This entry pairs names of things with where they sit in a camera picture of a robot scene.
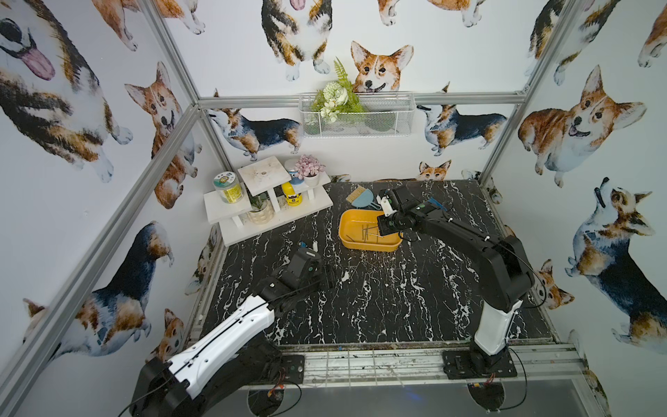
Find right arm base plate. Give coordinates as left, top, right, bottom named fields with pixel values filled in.
left=441, top=349, right=518, bottom=380

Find small plant in woven pot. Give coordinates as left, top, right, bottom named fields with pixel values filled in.
left=247, top=191, right=274, bottom=225

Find green lidded glass jar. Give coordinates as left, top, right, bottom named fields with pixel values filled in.
left=213, top=171, right=243, bottom=204

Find green white artificial plant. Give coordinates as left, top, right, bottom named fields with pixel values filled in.
left=310, top=57, right=367, bottom=123

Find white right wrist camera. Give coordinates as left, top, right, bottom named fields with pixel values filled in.
left=376, top=196, right=396, bottom=217

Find light blue hand brush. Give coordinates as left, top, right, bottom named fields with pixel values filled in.
left=346, top=186, right=382, bottom=211

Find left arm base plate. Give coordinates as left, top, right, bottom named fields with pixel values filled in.
left=259, top=354, right=305, bottom=386

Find white wire wall basket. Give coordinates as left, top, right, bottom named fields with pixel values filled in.
left=299, top=92, right=416, bottom=138

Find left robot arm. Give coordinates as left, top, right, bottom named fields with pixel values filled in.
left=123, top=247, right=334, bottom=416

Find white tiered shelf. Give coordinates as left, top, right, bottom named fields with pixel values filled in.
left=204, top=156, right=333, bottom=247

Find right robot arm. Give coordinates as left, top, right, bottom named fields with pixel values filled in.
left=376, top=186, right=535, bottom=375

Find pink flowers in white pot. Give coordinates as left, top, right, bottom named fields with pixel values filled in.
left=295, top=155, right=326, bottom=187

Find yellow plastic storage box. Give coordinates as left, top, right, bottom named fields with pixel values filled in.
left=339, top=210, right=403, bottom=252

